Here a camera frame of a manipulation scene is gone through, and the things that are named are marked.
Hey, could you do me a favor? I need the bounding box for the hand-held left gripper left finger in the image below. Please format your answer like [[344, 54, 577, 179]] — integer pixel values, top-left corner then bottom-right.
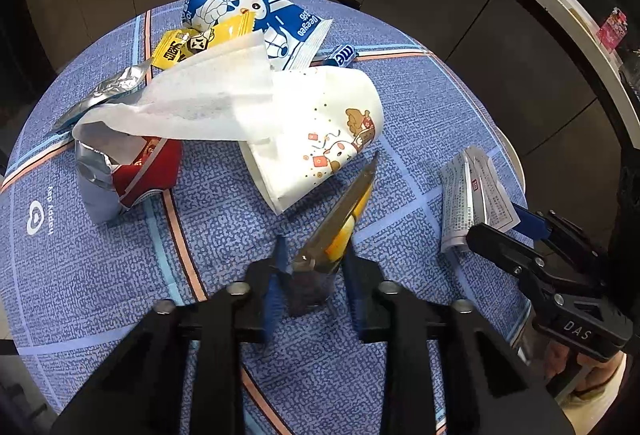
[[50, 235, 291, 435]]

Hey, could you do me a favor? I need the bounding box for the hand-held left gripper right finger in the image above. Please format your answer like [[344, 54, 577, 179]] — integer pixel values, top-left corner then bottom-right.
[[342, 250, 576, 435]]

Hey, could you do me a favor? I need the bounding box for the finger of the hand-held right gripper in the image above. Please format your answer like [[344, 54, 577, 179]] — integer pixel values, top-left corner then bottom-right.
[[466, 223, 607, 312], [511, 205, 609, 287]]

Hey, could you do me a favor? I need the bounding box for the white printed packet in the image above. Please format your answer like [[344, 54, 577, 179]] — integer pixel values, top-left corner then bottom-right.
[[440, 146, 520, 255]]

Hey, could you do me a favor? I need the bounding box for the yellow foil wrapper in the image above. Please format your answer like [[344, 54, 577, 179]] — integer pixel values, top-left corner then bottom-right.
[[285, 152, 378, 318]]

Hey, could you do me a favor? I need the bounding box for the white tissue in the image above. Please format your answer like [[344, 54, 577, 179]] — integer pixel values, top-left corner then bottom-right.
[[72, 31, 276, 146]]

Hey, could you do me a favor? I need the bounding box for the blue candy wrapper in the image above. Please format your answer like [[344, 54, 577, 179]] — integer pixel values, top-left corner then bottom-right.
[[312, 44, 358, 67]]

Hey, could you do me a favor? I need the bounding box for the yellow snack packet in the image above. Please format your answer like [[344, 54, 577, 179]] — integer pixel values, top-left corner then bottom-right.
[[150, 10, 257, 70]]

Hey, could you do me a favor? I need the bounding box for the blue white snack bag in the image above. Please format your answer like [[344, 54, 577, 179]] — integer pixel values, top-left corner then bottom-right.
[[181, 0, 333, 72]]

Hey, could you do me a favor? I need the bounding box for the person's right hand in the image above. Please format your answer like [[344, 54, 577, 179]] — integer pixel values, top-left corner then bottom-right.
[[544, 344, 626, 411]]

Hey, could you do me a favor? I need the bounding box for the blue patterned tablecloth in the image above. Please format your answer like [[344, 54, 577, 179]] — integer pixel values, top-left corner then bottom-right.
[[0, 0, 533, 435]]

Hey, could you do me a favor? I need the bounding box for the red snack bag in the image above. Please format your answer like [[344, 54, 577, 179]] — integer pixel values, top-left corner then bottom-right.
[[74, 135, 183, 223]]

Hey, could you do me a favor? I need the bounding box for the pink box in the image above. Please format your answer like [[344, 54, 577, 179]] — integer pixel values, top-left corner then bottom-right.
[[597, 7, 628, 52]]

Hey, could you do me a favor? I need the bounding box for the white kitchen countertop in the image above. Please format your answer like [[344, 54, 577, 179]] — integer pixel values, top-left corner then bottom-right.
[[17, 0, 640, 106]]

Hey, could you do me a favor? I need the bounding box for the silver foil wrapper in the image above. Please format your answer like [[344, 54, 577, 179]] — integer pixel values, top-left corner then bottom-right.
[[42, 57, 153, 136]]

